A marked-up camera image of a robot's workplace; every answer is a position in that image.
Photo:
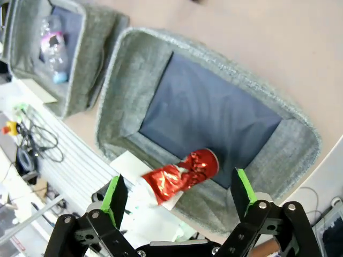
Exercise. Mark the white paper label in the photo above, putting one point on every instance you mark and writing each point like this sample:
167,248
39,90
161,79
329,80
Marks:
134,164

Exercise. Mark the white aluminium table frame rail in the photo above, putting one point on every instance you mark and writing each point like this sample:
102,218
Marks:
77,163

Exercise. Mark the red yellow emergency stop button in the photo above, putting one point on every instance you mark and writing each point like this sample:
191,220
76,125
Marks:
10,128

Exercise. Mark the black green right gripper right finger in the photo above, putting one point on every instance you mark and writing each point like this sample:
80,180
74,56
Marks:
264,214

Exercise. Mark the small grey felt basket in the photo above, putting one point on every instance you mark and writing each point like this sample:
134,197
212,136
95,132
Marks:
80,53

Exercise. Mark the clear crushed plastic bottle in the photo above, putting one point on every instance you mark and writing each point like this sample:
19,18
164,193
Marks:
53,48

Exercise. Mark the large grey felt basket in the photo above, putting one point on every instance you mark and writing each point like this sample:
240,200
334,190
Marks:
203,120

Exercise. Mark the crushed red soda can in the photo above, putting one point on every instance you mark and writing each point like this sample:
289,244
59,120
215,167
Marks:
187,175

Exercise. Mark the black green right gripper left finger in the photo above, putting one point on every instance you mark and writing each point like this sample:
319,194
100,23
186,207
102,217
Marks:
112,211

